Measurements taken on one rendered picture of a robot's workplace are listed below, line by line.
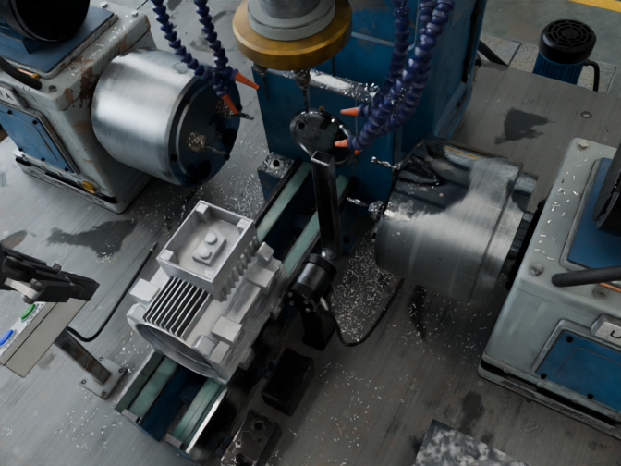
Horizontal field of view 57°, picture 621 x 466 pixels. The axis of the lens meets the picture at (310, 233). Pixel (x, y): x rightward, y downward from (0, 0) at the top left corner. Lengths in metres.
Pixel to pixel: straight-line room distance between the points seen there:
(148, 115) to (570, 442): 0.94
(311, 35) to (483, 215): 0.36
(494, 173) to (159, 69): 0.64
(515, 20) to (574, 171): 2.33
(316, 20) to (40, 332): 0.63
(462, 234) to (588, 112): 0.78
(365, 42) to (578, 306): 0.60
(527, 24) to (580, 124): 1.71
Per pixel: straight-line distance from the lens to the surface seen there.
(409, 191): 0.89
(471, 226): 0.87
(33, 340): 0.99
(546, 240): 0.85
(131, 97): 1.13
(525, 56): 2.33
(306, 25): 0.85
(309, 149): 1.19
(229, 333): 0.87
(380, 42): 1.11
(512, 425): 1.11
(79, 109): 1.22
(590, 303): 0.82
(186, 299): 0.87
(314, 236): 1.11
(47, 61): 1.25
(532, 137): 1.49
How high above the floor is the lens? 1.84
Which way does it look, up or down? 55 degrees down
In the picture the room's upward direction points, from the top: 9 degrees counter-clockwise
